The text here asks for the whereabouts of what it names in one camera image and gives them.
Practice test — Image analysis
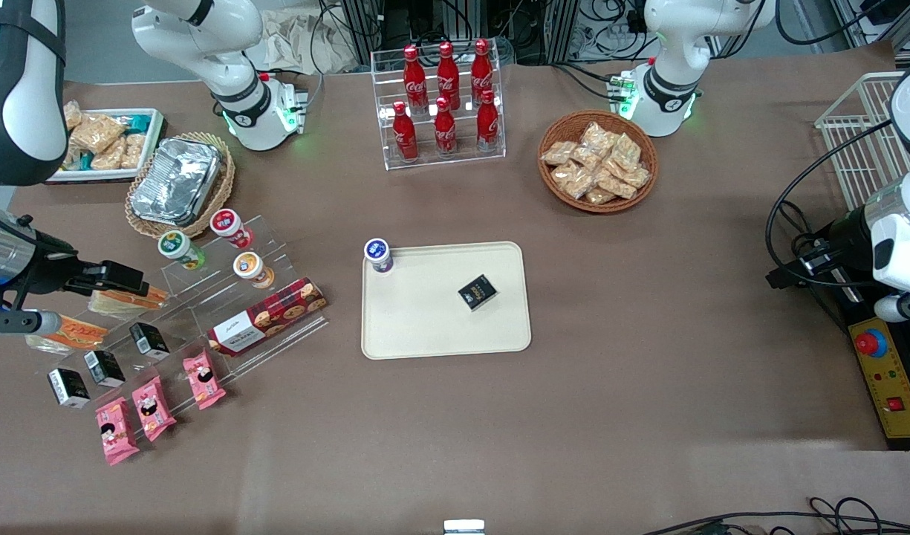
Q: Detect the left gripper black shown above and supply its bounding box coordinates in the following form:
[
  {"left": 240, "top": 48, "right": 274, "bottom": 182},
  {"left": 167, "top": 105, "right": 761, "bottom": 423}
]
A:
[{"left": 765, "top": 208, "right": 875, "bottom": 291}]

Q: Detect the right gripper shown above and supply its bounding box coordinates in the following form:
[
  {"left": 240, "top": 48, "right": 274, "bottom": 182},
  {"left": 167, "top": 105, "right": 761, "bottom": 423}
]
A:
[{"left": 13, "top": 214, "right": 148, "bottom": 296}]

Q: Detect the triangle sandwich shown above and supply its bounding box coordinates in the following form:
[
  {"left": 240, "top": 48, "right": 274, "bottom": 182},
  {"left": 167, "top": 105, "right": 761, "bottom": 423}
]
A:
[
  {"left": 88, "top": 285, "right": 170, "bottom": 317},
  {"left": 24, "top": 315, "right": 110, "bottom": 354}
]

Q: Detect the beige plastic tray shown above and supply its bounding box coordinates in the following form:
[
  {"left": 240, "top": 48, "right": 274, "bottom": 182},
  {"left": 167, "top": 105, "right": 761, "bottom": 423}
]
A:
[{"left": 361, "top": 241, "right": 533, "bottom": 360}]

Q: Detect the green lid cup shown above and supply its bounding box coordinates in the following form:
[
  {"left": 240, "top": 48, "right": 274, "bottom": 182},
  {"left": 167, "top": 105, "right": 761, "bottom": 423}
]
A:
[{"left": 157, "top": 230, "right": 207, "bottom": 271}]

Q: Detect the small black carton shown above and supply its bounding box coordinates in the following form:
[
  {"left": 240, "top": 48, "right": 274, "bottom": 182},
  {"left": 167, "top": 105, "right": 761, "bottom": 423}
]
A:
[
  {"left": 129, "top": 322, "right": 171, "bottom": 361},
  {"left": 83, "top": 349, "right": 126, "bottom": 389},
  {"left": 47, "top": 368, "right": 91, "bottom": 409}
]

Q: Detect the clear acrylic stepped display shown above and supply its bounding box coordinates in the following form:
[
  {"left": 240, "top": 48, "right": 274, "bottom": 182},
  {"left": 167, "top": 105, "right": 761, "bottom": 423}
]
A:
[{"left": 35, "top": 214, "right": 331, "bottom": 408}]

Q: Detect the red emergency stop button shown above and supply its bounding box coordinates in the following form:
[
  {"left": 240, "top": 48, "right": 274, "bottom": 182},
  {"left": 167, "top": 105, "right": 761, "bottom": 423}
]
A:
[{"left": 854, "top": 328, "right": 889, "bottom": 359}]

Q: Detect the silver foil container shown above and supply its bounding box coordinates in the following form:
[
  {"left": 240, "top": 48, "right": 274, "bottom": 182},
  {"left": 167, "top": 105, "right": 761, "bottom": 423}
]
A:
[{"left": 130, "top": 137, "right": 225, "bottom": 227}]

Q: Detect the red lid cup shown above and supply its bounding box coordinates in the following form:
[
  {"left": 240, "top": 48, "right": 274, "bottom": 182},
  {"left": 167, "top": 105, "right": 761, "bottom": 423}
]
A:
[{"left": 209, "top": 208, "right": 253, "bottom": 250}]

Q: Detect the pink snack packet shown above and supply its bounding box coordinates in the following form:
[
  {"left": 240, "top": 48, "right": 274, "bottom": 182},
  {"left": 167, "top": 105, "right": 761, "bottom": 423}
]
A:
[
  {"left": 183, "top": 349, "right": 227, "bottom": 411},
  {"left": 95, "top": 397, "right": 140, "bottom": 467},
  {"left": 131, "top": 375, "right": 178, "bottom": 443}
]

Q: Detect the orange lid cup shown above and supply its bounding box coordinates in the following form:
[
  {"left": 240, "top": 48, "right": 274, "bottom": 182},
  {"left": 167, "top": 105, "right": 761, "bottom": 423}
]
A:
[{"left": 233, "top": 251, "right": 276, "bottom": 291}]

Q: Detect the large beige snack bag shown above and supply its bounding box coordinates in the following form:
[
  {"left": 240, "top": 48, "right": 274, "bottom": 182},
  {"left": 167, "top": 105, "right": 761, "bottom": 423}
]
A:
[{"left": 70, "top": 113, "right": 127, "bottom": 155}]

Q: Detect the oval light wicker basket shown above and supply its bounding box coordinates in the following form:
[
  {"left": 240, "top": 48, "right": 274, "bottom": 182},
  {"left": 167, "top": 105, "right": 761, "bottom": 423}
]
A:
[{"left": 124, "top": 132, "right": 236, "bottom": 239}]

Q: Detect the white rectangular bin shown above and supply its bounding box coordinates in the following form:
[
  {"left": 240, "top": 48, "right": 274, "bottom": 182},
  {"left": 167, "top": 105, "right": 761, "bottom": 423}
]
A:
[{"left": 45, "top": 108, "right": 166, "bottom": 184}]

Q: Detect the red plaid cookie box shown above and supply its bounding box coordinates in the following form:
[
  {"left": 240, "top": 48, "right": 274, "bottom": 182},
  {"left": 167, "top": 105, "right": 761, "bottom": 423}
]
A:
[{"left": 207, "top": 277, "right": 328, "bottom": 357}]

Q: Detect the yellow control box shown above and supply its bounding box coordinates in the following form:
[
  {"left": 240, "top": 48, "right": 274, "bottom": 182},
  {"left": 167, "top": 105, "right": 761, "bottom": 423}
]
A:
[{"left": 847, "top": 316, "right": 910, "bottom": 451}]

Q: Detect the round brown wicker basket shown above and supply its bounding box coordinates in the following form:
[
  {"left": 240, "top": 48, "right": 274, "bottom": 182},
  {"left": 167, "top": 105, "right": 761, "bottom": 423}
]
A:
[{"left": 538, "top": 110, "right": 659, "bottom": 215}]

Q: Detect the blue lid yogurt cup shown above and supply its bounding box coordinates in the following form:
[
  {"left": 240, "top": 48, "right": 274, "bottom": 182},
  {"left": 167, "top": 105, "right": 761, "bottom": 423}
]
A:
[{"left": 363, "top": 238, "right": 394, "bottom": 274}]

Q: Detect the crumpled beige paper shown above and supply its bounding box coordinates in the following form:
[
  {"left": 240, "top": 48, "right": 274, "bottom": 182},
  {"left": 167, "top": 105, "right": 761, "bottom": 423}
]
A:
[{"left": 258, "top": 7, "right": 360, "bottom": 75}]

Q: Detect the black box with gold print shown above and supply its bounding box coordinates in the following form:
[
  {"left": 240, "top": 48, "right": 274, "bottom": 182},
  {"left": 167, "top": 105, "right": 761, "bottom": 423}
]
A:
[{"left": 458, "top": 273, "right": 498, "bottom": 311}]

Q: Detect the red cola bottle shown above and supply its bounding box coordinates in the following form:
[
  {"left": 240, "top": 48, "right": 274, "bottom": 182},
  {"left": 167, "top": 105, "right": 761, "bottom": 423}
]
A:
[
  {"left": 476, "top": 89, "right": 500, "bottom": 152},
  {"left": 437, "top": 41, "right": 461, "bottom": 111},
  {"left": 403, "top": 45, "right": 429, "bottom": 114},
  {"left": 471, "top": 39, "right": 494, "bottom": 105},
  {"left": 392, "top": 101, "right": 419, "bottom": 162},
  {"left": 434, "top": 97, "right": 458, "bottom": 157}
]

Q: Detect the clear acrylic bottle rack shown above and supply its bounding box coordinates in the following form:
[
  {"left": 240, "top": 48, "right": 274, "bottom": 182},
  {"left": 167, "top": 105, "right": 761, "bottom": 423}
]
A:
[{"left": 371, "top": 39, "right": 507, "bottom": 172}]

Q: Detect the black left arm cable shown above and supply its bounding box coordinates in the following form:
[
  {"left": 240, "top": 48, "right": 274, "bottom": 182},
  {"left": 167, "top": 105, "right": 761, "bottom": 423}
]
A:
[{"left": 765, "top": 119, "right": 901, "bottom": 291}]

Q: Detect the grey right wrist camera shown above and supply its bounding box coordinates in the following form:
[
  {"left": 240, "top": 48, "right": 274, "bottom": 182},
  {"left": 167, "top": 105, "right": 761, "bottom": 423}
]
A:
[{"left": 0, "top": 308, "right": 63, "bottom": 337}]

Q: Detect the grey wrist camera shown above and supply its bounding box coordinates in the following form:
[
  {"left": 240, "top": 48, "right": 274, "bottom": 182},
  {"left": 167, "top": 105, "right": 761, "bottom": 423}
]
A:
[
  {"left": 873, "top": 292, "right": 910, "bottom": 324},
  {"left": 0, "top": 308, "right": 63, "bottom": 337}
]

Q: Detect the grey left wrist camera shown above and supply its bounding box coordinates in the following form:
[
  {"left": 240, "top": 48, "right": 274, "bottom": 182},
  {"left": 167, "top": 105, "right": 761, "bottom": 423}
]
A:
[{"left": 873, "top": 292, "right": 910, "bottom": 324}]

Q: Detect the white wire basket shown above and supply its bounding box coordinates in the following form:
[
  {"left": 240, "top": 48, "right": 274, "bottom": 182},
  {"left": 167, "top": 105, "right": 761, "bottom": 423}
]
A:
[{"left": 814, "top": 71, "right": 910, "bottom": 213}]

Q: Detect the black cable at table edge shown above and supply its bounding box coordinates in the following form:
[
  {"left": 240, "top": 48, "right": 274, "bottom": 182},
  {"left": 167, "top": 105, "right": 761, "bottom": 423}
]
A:
[{"left": 640, "top": 496, "right": 910, "bottom": 535}]

